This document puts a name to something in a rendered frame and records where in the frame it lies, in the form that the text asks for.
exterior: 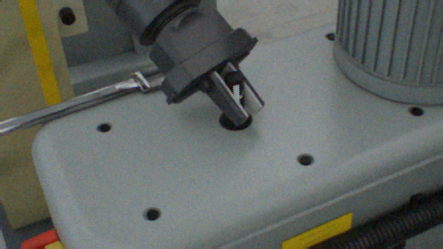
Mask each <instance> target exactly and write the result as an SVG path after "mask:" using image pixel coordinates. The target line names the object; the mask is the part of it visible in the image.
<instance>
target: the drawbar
mask: <svg viewBox="0 0 443 249"><path fill-rule="evenodd" d="M224 83H225V85H226V86H227V88H228V89H229V91H231V93H232V94H233V96H234V92H233V86H237V85H239V96H241V95H242V98H240V99H239V100H240V105H241V107H242V109H243V110H244V92H243V94H242V91H243V90H244V89H243V75H242V74H241V73H239V72H237V71H236V70H234V71H231V72H228V73H226V74H225V77H224ZM225 120H226V129H229V130H241V129H245V122H244V123H242V124H241V125H240V126H236V125H235V124H234V123H233V122H232V121H231V120H230V119H229V117H228V116H227V115H225Z"/></svg>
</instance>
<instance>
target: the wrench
mask: <svg viewBox="0 0 443 249"><path fill-rule="evenodd" d="M158 73H161V72H160V70H159V69H158V68H157V67H156V65H152V66H149V67H147V68H143V69H142V70H140V71H137V72H135V73H132V78H131V79H129V80H127V81H122V82H120V83H116V84H114V85H111V86H107V87H105V88H103V89H98V90H96V91H92V92H90V93H88V94H83V95H81V96H79V97H75V98H72V99H68V100H66V101H64V102H59V103H57V104H53V105H51V106H49V107H44V108H42V109H40V110H36V111H33V112H29V113H27V114H25V115H20V116H18V117H14V118H12V119H10V120H6V121H4V122H2V123H0V137H3V136H5V135H9V134H11V133H14V132H18V131H20V130H22V129H27V128H29V127H32V126H34V125H40V124H42V123H46V122H49V121H51V120H55V119H57V118H59V117H63V116H65V115H69V114H72V113H74V112H78V111H80V110H85V109H87V108H89V107H93V106H95V105H98V104H101V103H103V102H108V101H110V100H112V99H116V98H119V97H123V96H125V95H126V94H131V93H132V92H134V91H139V90H140V91H141V93H142V94H147V93H149V92H151V91H152V92H153V91H157V90H160V84H161V83H162V80H163V79H164V78H160V79H158V80H156V81H152V82H149V84H148V83H147V81H146V80H145V79H144V78H147V77H149V76H154V75H156V74H158Z"/></svg>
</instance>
